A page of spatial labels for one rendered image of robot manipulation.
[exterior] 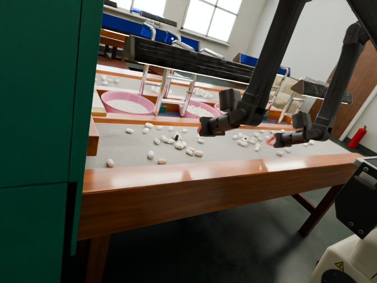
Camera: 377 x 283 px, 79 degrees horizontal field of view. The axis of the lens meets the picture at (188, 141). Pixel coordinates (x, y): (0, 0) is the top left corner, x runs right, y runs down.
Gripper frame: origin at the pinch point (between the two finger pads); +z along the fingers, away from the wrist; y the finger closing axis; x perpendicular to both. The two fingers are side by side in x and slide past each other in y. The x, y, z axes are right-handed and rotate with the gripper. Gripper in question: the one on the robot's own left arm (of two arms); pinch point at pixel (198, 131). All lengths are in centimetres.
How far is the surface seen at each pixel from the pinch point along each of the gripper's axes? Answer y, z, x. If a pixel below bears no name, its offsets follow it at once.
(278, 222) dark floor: -116, 58, 64
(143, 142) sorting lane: 16.4, 15.4, 2.4
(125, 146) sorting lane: 24.5, 13.0, 4.4
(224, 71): -12.4, -4.0, -24.5
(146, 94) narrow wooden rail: 0, 50, -31
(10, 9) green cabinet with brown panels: 54, -35, -8
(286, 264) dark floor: -90, 35, 83
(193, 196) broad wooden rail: 5.9, -2.1, 24.0
